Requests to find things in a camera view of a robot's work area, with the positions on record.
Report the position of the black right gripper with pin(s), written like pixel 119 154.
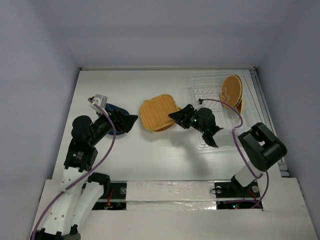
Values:
pixel 188 117

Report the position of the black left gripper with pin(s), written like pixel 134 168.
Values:
pixel 122 122

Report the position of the dark blue plate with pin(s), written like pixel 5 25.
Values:
pixel 112 108

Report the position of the square woven plate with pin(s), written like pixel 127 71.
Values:
pixel 148 107
pixel 160 120

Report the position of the round woven plate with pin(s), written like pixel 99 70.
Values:
pixel 230 90

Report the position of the round bamboo plate green rim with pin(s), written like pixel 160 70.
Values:
pixel 241 91

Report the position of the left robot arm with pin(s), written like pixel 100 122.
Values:
pixel 81 186

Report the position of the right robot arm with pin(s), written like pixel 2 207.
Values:
pixel 259 148

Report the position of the small woven plate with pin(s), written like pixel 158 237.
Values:
pixel 241 106

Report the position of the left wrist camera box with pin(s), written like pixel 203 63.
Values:
pixel 99 100

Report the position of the clear wire dish rack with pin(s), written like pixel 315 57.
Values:
pixel 207 91

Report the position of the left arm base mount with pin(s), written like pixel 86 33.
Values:
pixel 115 200

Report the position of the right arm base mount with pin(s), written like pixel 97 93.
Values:
pixel 228 198

